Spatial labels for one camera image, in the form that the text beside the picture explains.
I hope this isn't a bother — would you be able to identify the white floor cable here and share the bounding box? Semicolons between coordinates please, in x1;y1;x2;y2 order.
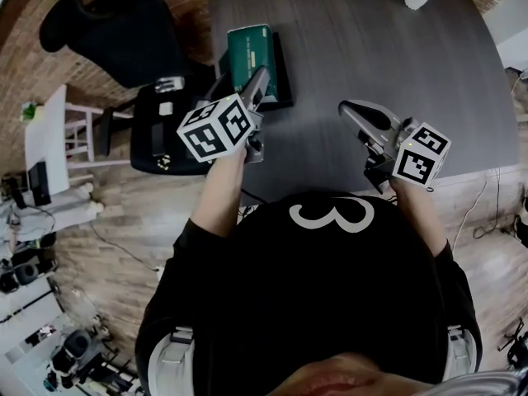
451;171;502;255

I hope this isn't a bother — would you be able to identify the black container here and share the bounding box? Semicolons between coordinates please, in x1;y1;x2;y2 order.
214;31;295;113

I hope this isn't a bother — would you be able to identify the black office chair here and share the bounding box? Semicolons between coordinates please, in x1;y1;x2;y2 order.
39;0;189;90

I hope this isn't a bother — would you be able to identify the person's black printed shirt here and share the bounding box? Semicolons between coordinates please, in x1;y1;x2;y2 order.
134;190;483;396

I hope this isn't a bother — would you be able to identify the person's left forearm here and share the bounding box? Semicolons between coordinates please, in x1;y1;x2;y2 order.
191;148;249;238

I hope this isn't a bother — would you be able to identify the person's chin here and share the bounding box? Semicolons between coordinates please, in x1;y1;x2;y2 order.
275;352;420;396

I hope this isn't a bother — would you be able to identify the white wooden stool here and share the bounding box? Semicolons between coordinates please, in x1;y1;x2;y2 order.
64;101;135;172

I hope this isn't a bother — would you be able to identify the black round speaker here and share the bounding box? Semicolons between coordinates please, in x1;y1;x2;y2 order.
0;248;58;295

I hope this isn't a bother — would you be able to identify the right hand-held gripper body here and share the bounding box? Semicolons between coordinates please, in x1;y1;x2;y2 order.
361;116;453;194

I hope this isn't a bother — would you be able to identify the black box on table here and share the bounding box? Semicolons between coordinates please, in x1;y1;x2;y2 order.
27;161;53;208

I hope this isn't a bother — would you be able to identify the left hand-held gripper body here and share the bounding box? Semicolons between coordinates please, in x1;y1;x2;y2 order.
176;92;266;165

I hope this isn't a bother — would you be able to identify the thin black floor cable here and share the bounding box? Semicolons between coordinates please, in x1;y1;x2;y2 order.
88;220;166;274

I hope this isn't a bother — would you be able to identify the black padded stool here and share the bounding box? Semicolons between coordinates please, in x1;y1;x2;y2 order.
130;81;215;177

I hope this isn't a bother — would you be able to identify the silver metal clip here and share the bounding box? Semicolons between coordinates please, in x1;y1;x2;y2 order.
154;76;185;94

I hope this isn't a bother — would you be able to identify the person's right forearm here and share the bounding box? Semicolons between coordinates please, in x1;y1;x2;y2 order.
389;178;450;258

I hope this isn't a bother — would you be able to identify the white backpack strap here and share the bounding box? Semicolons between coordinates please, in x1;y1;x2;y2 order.
147;326;196;396
444;324;475;383

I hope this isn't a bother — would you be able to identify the white side table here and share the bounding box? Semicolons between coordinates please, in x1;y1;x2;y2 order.
23;83;71;197

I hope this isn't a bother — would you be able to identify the black rectangular device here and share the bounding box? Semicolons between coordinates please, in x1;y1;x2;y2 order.
150;122;164;157

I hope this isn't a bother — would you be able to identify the black camera rig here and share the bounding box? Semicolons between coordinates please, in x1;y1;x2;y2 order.
49;328;108;389

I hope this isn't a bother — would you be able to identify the green packet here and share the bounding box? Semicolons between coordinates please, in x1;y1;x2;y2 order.
217;23;276;98

